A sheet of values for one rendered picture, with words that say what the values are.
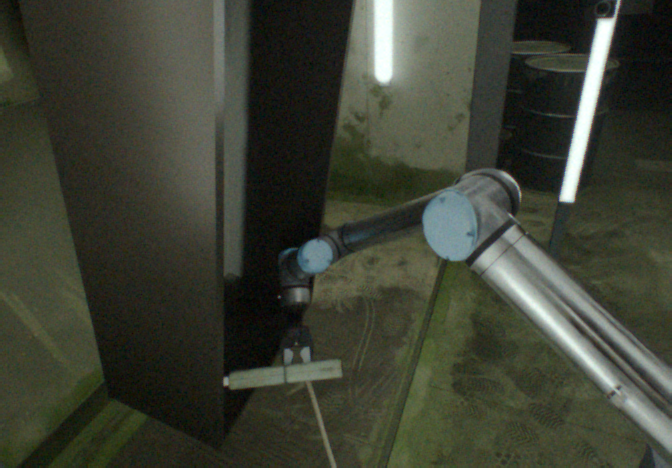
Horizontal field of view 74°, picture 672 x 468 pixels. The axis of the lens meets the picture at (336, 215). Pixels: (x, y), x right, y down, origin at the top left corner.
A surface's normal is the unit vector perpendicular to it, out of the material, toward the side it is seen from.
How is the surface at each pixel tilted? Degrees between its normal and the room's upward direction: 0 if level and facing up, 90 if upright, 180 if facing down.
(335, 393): 0
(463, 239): 86
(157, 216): 89
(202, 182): 89
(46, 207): 57
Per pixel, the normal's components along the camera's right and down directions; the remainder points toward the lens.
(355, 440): -0.06, -0.87
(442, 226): -0.80, 0.28
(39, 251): 0.75, -0.36
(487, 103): -0.36, 0.47
